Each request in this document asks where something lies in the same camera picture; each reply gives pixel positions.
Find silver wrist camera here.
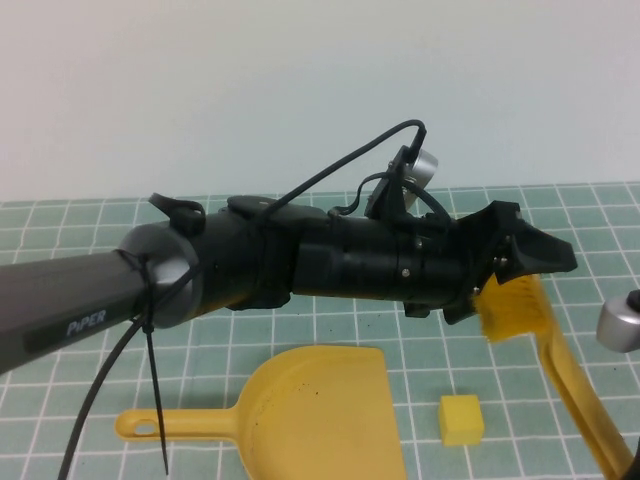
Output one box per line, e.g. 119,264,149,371
596,288,640,354
363,144,440,221

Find black zip tie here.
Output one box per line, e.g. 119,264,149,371
119,252,201,476

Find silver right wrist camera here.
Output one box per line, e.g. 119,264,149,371
596,288,640,354

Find yellow hand brush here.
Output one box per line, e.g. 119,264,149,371
477,272,635,480

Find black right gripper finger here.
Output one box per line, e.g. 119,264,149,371
617,434,640,480

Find small yellow foam cube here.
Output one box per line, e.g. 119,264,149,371
437,394,486,447

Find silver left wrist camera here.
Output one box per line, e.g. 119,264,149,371
363,144,440,221

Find yellow plastic dustpan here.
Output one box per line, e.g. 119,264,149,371
114,344,409,480

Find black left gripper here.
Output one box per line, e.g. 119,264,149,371
397,199,578,327

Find green white-checked tablecloth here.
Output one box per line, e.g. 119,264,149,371
0,182,640,480

